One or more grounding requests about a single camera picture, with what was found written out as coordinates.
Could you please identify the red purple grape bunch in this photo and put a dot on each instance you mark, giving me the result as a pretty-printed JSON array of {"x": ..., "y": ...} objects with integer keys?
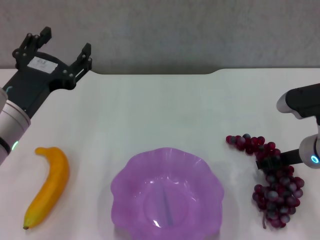
[{"x": 277, "y": 190}]

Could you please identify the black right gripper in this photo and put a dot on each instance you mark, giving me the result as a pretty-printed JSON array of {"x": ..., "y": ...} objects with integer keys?
[{"x": 291, "y": 157}]

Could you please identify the purple wavy plastic plate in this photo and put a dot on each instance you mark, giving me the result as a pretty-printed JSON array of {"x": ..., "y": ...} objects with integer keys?
[{"x": 190, "y": 180}]

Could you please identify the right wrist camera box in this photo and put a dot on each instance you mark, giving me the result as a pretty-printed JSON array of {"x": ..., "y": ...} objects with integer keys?
[{"x": 302, "y": 102}]

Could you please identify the right robot arm silver white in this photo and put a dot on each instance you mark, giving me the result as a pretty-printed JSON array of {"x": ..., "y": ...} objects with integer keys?
[{"x": 310, "y": 150}]

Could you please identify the yellow plastic banana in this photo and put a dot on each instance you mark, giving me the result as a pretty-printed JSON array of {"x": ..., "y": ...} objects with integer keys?
[{"x": 53, "y": 180}]

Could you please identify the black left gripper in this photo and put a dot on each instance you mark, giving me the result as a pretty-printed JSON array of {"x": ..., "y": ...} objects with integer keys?
[{"x": 32, "y": 85}]

